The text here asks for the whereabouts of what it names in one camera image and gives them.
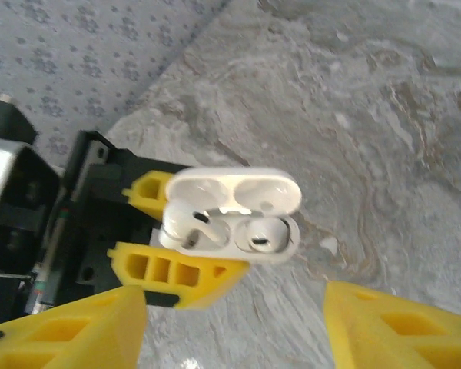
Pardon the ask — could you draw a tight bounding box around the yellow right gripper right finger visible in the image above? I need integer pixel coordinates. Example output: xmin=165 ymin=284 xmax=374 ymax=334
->
xmin=324 ymin=281 xmax=461 ymax=369

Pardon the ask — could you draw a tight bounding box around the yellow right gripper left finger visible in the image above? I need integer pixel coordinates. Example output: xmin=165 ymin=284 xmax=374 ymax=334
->
xmin=0 ymin=285 xmax=148 ymax=369

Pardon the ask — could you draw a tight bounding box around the white wireless earbud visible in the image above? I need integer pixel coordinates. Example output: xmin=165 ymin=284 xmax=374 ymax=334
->
xmin=234 ymin=216 xmax=293 ymax=254
xmin=159 ymin=202 xmax=231 ymax=253

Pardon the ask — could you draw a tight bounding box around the white earbud charging case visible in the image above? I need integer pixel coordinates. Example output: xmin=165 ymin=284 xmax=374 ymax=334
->
xmin=158 ymin=165 xmax=303 ymax=266

